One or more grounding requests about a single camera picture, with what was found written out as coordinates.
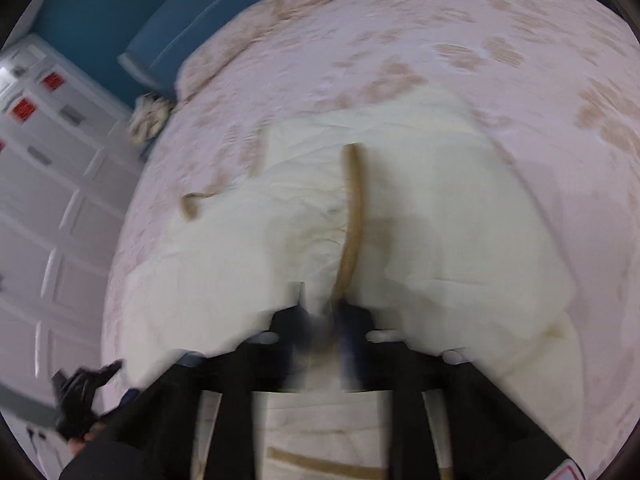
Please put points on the red paper door decoration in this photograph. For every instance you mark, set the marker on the red paper door decoration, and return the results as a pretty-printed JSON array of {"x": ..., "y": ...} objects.
[
  {"x": 22, "y": 109},
  {"x": 51, "y": 81}
]

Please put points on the white wardrobe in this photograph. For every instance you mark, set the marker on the white wardrobe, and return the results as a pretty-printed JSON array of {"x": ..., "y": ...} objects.
[{"x": 50, "y": 210}]

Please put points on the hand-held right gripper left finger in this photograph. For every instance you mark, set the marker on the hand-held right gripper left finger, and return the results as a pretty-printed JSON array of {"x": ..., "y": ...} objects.
[{"x": 295, "y": 335}]

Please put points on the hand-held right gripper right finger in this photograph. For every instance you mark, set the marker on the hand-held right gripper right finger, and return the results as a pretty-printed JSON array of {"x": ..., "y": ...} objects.
[{"x": 350, "y": 335}]

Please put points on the bed with pink floral bedspread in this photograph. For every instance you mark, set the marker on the bed with pink floral bedspread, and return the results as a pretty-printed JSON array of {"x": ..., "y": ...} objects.
[{"x": 400, "y": 35}]

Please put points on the blue upholstered headboard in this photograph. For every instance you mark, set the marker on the blue upholstered headboard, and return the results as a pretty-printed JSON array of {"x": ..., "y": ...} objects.
[{"x": 170, "y": 45}]

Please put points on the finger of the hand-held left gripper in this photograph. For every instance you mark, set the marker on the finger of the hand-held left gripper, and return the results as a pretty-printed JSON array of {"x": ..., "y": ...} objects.
[{"x": 82, "y": 392}]

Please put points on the cream quilt with tan trim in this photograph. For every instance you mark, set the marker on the cream quilt with tan trim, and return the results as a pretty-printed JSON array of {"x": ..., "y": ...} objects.
[{"x": 440, "y": 210}]

